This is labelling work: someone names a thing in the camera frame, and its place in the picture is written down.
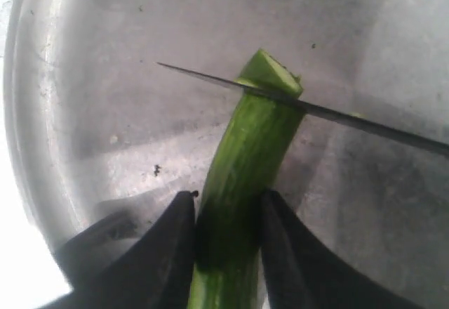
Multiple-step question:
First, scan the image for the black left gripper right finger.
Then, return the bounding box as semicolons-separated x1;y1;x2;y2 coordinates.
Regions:
260;190;418;308

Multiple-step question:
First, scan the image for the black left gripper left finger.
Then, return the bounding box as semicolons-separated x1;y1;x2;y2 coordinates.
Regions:
46;190;199;308

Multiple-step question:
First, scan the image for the green cucumber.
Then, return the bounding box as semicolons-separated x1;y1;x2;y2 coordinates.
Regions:
187;95;304;308

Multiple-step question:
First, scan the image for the black handled kitchen knife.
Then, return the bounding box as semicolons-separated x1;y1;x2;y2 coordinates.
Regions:
158;63;448;157

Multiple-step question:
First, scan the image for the round stainless steel plate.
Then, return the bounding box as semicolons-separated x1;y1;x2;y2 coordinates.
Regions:
4;0;448;308

